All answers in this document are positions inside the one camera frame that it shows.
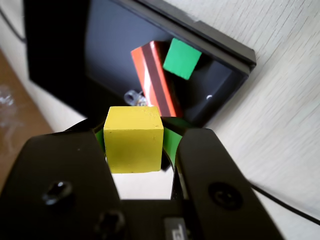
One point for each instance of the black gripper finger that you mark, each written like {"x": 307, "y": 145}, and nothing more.
{"x": 57, "y": 180}

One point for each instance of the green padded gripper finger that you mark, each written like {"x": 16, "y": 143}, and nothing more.
{"x": 212, "y": 175}

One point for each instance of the yellow wooden cube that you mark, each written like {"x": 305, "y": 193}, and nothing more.
{"x": 133, "y": 147}

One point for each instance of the red and white rectangular box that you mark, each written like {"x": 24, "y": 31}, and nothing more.
{"x": 152, "y": 75}

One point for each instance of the green wooden cube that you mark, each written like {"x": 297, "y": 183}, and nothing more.
{"x": 182, "y": 58}

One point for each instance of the black cardboard box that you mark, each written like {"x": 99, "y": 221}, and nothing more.
{"x": 60, "y": 62}

